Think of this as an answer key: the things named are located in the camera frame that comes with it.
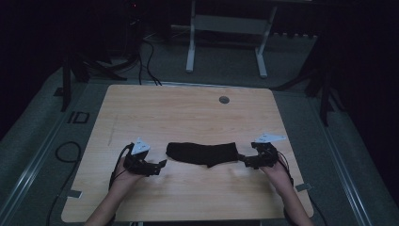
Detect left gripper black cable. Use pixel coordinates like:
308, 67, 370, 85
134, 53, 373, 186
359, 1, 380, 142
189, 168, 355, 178
107, 142, 135, 191

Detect white metal desk frame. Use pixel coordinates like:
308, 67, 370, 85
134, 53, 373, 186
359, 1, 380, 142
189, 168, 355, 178
185, 0, 279, 79

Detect black floor cable loop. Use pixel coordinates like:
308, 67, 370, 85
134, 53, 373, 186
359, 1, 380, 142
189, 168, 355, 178
46, 140, 83, 226

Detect black background cables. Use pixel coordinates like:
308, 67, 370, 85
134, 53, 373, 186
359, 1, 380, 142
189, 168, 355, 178
136, 38, 163, 87

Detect person's left hand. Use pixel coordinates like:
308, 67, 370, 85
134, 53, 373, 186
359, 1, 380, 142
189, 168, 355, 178
110, 155, 145, 196

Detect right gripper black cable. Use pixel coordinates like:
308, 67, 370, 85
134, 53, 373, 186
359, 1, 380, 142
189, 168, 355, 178
276, 150, 329, 226

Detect black metal stand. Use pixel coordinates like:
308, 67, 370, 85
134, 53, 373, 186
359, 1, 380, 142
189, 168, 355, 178
54, 53, 128, 113

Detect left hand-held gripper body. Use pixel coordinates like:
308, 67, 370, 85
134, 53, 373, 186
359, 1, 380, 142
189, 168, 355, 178
122, 137, 152, 177

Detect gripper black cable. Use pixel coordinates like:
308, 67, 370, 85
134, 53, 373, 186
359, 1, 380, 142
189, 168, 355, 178
107, 142, 135, 191
276, 150, 329, 226

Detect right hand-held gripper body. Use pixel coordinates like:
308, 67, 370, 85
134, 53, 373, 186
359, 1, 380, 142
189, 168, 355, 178
250, 133, 287, 170

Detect black tripod stand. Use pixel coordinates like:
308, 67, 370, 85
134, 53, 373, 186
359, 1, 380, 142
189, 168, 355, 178
272, 31, 344, 127

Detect person's right hand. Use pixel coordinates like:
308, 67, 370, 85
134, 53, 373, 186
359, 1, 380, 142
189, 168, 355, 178
259, 153, 295, 196

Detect dark computer tower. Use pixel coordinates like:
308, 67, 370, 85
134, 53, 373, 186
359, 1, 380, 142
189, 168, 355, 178
123, 0, 144, 59

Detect silver floor rail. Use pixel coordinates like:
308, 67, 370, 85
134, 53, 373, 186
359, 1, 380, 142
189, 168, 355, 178
0, 82, 90, 220
309, 97, 375, 226

